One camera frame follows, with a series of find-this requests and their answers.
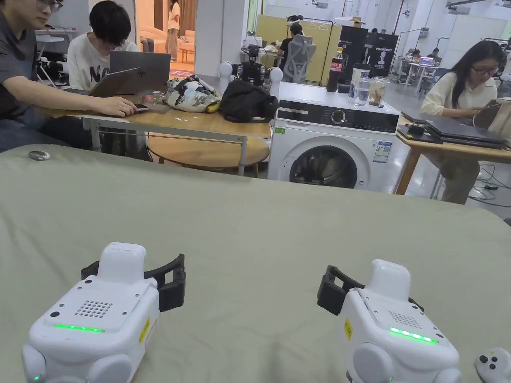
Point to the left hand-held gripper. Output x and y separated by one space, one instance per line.
92 343

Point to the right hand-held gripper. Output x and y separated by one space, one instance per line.
395 351

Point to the bed with pale green sheet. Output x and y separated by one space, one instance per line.
255 239

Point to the white hand controller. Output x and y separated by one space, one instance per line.
493 363

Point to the small grey oval object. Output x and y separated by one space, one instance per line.
39 155

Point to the white washing machine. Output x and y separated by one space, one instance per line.
331 139

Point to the black robot with white balls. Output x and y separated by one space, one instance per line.
251 70

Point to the black printed cabinet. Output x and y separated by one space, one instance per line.
375 52

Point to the group of people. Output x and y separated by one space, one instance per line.
435 54

